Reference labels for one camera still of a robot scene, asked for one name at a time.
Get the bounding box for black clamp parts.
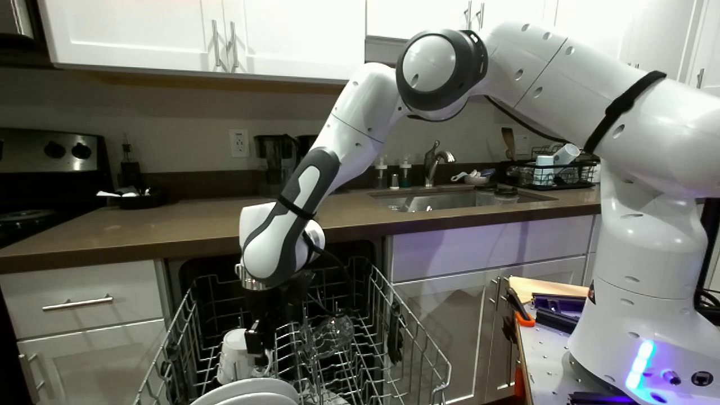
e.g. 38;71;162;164
529;290;593;334

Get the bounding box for black tray with white items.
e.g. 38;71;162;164
94;183;175;213

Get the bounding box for orange black hand tool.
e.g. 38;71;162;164
503;279;541;331

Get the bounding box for silver cabinet door handle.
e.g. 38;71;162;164
21;346;50;398

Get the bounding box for black dish drying rack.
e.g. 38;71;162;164
499;142;601;191

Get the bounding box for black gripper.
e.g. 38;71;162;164
245;278;309;370

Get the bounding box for white wall outlet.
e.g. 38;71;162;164
228;129;253;160

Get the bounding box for metal wire dishwasher rack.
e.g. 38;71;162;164
130;258;458;405

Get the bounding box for black coffee maker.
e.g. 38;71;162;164
253;134;323;190

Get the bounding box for dark bottle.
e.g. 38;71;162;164
116;139;146;191

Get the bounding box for wooden board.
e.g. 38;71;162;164
506;272;594;305

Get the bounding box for open stainless dishwasher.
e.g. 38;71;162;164
164;236;389;405

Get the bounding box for chrome faucet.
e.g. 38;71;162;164
421;142;458;190

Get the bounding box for stainless kitchen sink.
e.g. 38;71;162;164
369;187;559;216

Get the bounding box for black plastic rack attachment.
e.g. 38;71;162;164
382;314;408;366

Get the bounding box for black stainless stove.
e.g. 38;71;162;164
0;127;116;251

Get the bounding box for grey drawer cabinet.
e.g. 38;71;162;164
0;258;174;405

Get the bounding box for white mug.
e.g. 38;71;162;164
215;327;260;388

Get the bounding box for silver drawer handle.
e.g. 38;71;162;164
40;292;118;316

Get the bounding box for grey sink cabinet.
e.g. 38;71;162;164
382;213;604;405

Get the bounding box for brown kitchen countertop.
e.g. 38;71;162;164
0;186;604;274

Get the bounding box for white dinner plate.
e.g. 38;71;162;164
190;377;301;404
211;390;301;405

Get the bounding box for black base cable bundle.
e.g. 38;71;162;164
693;200;720;327

